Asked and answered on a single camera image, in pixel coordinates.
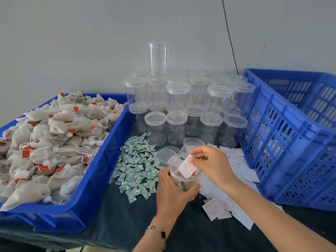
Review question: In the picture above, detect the person's right hand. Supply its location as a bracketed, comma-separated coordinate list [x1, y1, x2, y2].
[188, 145, 240, 190]

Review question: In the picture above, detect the person's left hand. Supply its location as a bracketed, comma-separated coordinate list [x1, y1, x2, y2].
[156, 168, 201, 219]

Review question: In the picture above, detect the clear jar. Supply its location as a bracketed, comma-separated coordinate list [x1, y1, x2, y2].
[168, 153, 202, 191]

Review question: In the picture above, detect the pile of white label papers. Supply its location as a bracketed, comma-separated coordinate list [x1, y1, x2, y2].
[198, 144, 284, 230]

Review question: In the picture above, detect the pile of green desiccant packets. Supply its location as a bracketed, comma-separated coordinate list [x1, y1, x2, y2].
[111, 133, 161, 203]

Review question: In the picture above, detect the blue slatted crate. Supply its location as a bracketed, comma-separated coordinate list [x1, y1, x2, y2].
[237, 68, 336, 212]

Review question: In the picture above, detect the group of lidded jars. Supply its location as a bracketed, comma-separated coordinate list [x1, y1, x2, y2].
[124, 42, 256, 149]

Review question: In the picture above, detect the pile of tea bags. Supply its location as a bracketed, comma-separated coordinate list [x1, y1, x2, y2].
[0, 92, 127, 210]

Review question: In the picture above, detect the person's right forearm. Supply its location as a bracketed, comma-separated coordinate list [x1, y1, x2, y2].
[223, 177, 336, 252]

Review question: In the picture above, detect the blue plastic tray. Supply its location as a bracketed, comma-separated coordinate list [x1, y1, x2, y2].
[0, 93, 136, 233]

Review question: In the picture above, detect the thin beaded bracelet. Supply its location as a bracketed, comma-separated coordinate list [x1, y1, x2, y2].
[145, 224, 168, 246]

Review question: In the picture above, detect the black cable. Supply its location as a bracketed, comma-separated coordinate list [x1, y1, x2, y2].
[222, 0, 239, 76]

